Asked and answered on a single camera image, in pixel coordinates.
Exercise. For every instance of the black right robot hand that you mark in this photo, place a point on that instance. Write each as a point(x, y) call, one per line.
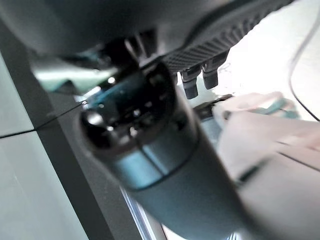
point(180, 162)

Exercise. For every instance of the silver right robot leg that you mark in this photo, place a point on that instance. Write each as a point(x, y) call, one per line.
point(275, 162)

